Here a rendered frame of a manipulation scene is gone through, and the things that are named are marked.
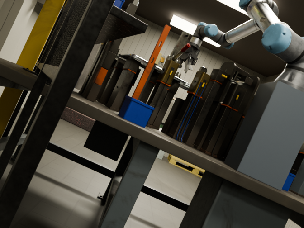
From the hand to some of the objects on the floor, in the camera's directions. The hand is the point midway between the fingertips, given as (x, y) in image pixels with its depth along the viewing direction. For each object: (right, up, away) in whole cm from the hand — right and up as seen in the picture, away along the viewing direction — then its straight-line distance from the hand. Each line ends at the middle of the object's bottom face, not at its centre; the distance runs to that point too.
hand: (177, 71), depth 213 cm
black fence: (-92, -76, -77) cm, 142 cm away
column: (-3, -117, -69) cm, 136 cm away
